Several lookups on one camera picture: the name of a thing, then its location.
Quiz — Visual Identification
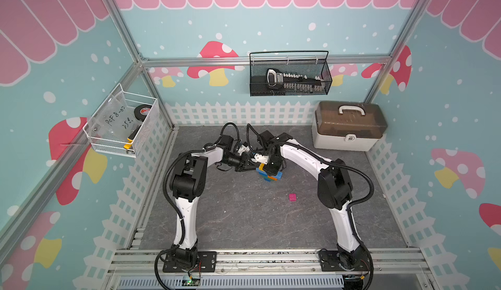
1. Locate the black tape roll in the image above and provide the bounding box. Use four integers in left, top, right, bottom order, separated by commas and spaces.
134, 104, 152, 122

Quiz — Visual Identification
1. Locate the white storage box brown lid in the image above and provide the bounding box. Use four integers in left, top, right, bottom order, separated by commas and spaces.
312, 101, 387, 152

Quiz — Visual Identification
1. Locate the white wire wall basket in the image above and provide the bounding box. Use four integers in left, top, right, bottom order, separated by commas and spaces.
83, 84, 162, 158

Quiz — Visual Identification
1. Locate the socket set tool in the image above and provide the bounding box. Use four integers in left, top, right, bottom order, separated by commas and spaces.
265, 69, 326, 94

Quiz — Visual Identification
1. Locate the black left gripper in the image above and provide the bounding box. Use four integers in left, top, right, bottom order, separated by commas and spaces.
219, 152, 258, 172

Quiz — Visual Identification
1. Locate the light blue lego brick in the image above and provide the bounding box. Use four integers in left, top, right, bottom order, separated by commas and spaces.
269, 172, 283, 180
256, 168, 267, 176

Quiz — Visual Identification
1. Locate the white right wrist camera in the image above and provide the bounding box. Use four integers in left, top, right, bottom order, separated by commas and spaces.
253, 153, 270, 164

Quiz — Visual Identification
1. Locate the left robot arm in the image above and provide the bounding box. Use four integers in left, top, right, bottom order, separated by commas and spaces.
156, 122, 259, 275

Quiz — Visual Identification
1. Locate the black wire wall basket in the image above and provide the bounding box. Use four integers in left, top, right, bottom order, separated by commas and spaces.
249, 51, 332, 96

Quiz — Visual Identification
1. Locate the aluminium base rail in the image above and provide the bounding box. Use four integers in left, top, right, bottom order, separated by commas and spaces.
102, 248, 439, 289

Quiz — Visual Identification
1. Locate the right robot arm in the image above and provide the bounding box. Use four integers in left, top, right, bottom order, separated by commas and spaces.
246, 124, 374, 271

